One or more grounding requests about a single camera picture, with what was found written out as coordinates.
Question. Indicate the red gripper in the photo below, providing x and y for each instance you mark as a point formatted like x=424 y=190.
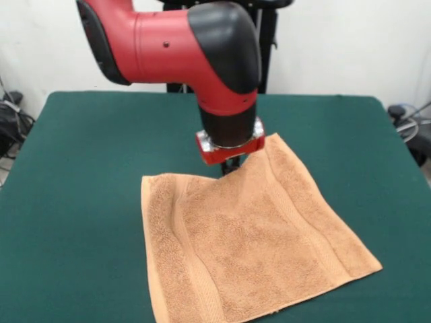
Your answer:
x=232 y=153

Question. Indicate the tan terry towel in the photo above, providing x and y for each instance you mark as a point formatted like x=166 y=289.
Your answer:
x=252 y=235

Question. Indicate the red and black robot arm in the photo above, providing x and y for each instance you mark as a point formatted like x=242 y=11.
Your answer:
x=175 y=43

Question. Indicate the dark green table cloth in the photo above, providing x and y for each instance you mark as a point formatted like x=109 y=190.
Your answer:
x=84 y=235

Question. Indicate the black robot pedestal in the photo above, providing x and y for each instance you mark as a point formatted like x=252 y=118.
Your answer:
x=266 y=50

